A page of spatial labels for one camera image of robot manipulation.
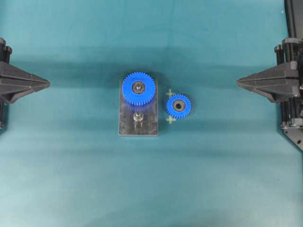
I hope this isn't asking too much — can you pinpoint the steel shaft of large gear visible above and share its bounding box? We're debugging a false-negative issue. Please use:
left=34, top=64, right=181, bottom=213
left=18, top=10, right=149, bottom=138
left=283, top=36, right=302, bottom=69
left=134, top=84, right=143, bottom=93

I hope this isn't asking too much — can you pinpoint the yellow tape cross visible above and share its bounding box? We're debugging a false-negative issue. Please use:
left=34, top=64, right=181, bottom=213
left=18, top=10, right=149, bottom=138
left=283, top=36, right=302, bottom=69
left=166, top=89, right=175, bottom=97
left=166, top=116, right=177, bottom=124

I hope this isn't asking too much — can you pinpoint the steel shaft for small gear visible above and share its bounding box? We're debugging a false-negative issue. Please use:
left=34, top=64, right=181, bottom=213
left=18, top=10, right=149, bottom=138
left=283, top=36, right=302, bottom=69
left=133, top=111, right=144, bottom=129

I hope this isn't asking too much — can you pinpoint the large blue gear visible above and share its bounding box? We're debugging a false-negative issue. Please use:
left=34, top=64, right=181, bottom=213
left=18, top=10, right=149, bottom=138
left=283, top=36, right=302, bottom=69
left=122, top=72, right=156, bottom=106

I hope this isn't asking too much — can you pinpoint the metal base plate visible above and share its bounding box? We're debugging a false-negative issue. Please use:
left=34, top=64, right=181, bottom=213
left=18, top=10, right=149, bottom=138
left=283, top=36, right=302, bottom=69
left=119, top=79, right=158, bottom=136

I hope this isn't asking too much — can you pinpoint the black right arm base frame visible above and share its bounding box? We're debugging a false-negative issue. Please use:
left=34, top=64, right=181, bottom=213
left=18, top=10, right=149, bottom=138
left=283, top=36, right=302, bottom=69
left=283, top=0, right=303, bottom=150

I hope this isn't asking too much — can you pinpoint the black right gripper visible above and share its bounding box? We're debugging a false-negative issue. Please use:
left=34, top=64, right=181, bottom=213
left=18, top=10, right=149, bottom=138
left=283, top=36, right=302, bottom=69
left=236, top=37, right=303, bottom=130

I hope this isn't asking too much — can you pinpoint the upper yellow tape cross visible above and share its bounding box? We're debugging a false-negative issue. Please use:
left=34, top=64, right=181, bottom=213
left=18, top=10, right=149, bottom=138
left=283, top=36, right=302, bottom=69
left=166, top=89, right=175, bottom=97

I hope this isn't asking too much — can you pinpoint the small blue gear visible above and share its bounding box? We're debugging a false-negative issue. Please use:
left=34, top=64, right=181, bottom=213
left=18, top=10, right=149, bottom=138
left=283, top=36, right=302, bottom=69
left=166, top=94, right=192, bottom=119

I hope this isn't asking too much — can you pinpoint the lower yellow tape cross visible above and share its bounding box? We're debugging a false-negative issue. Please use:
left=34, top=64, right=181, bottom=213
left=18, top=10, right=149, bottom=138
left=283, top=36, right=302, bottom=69
left=166, top=116, right=177, bottom=124

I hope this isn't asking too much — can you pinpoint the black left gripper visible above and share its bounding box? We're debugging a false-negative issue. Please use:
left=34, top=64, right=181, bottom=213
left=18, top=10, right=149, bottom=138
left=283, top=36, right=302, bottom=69
left=0, top=37, right=51, bottom=130

